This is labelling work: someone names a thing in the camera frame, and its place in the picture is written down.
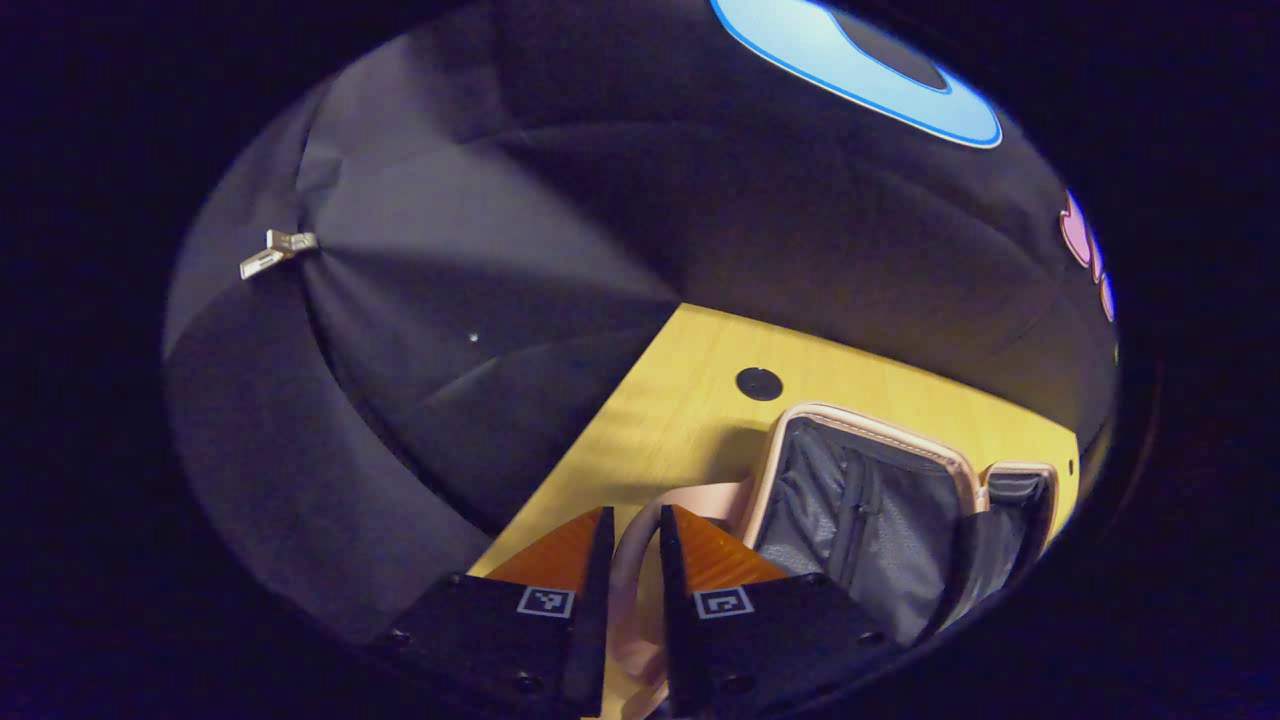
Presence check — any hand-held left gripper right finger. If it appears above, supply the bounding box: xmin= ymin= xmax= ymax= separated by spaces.
xmin=657 ymin=504 xmax=903 ymax=718

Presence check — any silver cloth clip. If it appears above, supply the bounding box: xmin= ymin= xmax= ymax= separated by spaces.
xmin=240 ymin=229 xmax=320 ymax=281

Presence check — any pink suitcase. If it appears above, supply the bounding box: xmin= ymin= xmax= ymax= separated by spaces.
xmin=608 ymin=401 xmax=1061 ymax=719

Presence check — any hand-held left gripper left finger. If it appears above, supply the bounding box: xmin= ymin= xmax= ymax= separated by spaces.
xmin=373 ymin=506 xmax=617 ymax=717

